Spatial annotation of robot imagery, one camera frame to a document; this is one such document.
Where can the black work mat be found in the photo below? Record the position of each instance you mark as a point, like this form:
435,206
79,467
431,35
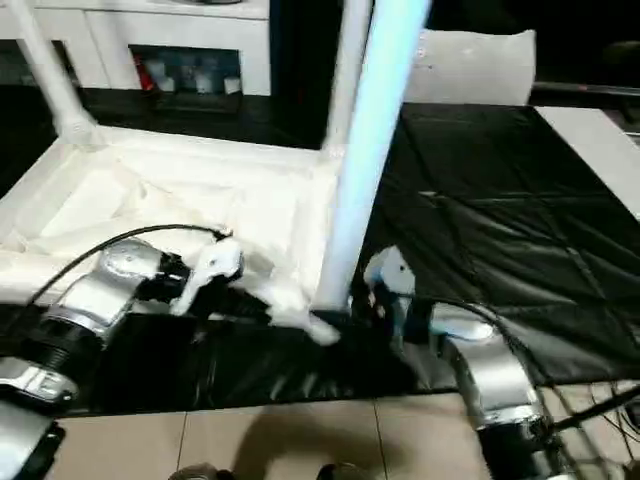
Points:
500,200

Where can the white plastic table leg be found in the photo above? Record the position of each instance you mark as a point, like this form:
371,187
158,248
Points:
50,70
350,50
380,125

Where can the white plastic table top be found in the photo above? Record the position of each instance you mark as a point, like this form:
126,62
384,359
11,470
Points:
175,165

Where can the white board with round fitting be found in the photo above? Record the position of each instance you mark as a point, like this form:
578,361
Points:
475,70

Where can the white glass-door cabinet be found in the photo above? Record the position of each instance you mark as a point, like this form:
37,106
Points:
175,25

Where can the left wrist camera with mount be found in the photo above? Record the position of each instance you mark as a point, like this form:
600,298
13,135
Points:
220,260

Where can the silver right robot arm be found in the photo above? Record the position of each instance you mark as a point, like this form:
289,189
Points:
500,370

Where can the dark grey bar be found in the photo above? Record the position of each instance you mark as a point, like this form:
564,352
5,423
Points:
585,88

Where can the thin black rod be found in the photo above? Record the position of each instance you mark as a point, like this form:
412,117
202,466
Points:
595,407

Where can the red item behind glass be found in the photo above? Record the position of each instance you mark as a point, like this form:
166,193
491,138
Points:
144,75

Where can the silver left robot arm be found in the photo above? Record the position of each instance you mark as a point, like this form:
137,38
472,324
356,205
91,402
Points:
100,290

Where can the white flat panel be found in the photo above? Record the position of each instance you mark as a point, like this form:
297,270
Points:
595,155

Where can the dark cabinet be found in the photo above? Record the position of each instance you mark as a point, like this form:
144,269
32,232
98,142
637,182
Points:
300,50

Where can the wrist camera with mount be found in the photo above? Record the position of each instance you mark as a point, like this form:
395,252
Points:
397,270
220,260

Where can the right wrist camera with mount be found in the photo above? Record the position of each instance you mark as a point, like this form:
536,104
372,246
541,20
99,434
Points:
397,270

